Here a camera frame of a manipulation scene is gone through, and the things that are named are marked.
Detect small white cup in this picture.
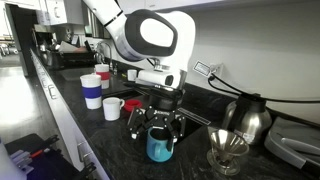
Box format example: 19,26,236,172
102,96,126,122

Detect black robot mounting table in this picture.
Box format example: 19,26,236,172
4,133,101,180

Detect glass pour-over dripper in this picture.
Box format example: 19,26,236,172
206,128,250,177

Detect white lower cabinets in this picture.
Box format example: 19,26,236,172
29,48,113,180

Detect white wall outlet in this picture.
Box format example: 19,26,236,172
209,62,225,79

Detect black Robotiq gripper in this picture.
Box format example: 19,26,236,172
127,89,187,153

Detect white tumbler with blue band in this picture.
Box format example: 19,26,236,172
79,73,103,110

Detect aluminium extrusion rail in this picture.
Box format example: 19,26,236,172
9,149,36,176

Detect black power cord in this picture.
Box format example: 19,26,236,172
207,78,236,98
208,73,320,104

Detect stainless steel carafe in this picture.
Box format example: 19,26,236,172
221,93,273,146

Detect blue ceramic mug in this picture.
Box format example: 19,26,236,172
145,127,175,163

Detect chrome sink faucet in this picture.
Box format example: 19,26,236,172
95,40,118,76

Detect red bowl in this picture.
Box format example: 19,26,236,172
123,99,144,113

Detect black dish rack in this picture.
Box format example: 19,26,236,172
49,46,98,69

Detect white label tag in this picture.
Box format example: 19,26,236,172
192,59,213,78

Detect white wall cabinet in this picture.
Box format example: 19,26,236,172
116,0,320,14

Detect white ceramic mug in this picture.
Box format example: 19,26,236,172
126,68,138,82

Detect stainless steel wall dispenser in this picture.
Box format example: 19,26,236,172
83,4,113,40

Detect metal cabinet handle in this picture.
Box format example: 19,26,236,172
77,140,95,163
47,83,58,100

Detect grey tray at right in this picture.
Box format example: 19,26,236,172
264,115,320,175

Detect white tumbler with red band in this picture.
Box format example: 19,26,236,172
94,63,111,90

